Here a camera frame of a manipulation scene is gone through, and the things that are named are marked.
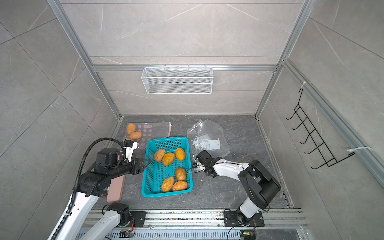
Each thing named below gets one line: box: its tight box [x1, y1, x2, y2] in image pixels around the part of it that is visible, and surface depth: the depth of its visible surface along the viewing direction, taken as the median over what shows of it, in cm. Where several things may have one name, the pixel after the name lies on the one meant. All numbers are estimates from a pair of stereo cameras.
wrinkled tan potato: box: [154, 149, 166, 162], surface depth 94 cm
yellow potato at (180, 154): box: [175, 147, 186, 161], surface depth 93 cm
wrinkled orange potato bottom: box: [172, 180, 188, 191], surface depth 81 cm
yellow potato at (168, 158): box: [162, 152, 175, 166], surface depth 92 cm
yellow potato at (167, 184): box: [162, 176, 175, 192], surface depth 81 cm
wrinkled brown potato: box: [126, 123, 136, 135], surface depth 108 cm
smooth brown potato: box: [175, 167, 186, 181], surface depth 85 cm
